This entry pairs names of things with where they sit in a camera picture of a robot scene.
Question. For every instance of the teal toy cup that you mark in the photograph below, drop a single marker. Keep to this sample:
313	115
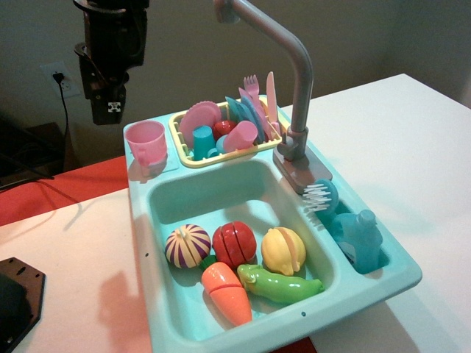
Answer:
203	142

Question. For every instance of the red toy tomato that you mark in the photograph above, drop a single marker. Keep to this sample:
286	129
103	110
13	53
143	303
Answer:
234	244

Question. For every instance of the pink toy fork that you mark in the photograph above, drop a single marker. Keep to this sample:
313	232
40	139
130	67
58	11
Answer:
251	92

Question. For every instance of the pink plastic toy cup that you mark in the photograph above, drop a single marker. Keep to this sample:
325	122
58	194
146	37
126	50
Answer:
147	142

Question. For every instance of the small light blue cup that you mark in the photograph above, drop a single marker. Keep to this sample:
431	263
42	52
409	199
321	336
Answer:
218	149

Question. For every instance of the pink toy knife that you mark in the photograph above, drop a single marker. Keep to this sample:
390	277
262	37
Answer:
271	98

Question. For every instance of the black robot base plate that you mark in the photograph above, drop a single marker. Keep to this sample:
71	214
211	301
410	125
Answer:
22	291

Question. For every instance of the purple striped toy onion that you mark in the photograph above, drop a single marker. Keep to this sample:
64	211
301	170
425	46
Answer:
187	246

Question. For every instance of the blue toy plate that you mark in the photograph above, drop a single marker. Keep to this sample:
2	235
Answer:
240	111

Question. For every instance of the blue toy soap bottle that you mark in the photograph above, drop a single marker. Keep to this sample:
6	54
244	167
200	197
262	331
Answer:
359	238

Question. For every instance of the orange toy carrot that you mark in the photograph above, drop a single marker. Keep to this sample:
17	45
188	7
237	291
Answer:
226	291

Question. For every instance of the pink toy cup in rack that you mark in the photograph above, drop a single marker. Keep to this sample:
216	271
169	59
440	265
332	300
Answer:
241	137

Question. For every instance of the green toy pea pod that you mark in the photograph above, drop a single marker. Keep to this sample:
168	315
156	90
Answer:
275	287

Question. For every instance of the yellow toy lemon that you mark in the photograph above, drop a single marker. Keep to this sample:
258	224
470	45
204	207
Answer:
283	251

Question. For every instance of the yellow dish rack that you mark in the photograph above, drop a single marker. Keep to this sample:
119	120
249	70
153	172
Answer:
186	153

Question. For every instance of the teal dish brush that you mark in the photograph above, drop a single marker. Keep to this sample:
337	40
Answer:
321	197

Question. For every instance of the white wall outlet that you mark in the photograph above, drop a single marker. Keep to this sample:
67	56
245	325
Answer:
60	79

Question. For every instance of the teal toy sink unit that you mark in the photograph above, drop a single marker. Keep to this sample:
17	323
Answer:
248	187

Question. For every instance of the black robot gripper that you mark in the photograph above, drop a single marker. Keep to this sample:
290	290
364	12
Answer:
115	41

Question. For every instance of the red toy bowl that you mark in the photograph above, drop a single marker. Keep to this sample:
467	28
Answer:
222	127

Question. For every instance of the dark furniture in background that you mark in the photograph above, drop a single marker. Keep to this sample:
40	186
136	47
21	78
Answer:
34	153

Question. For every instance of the pink scalloped toy plate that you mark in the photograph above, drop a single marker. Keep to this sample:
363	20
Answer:
204	113

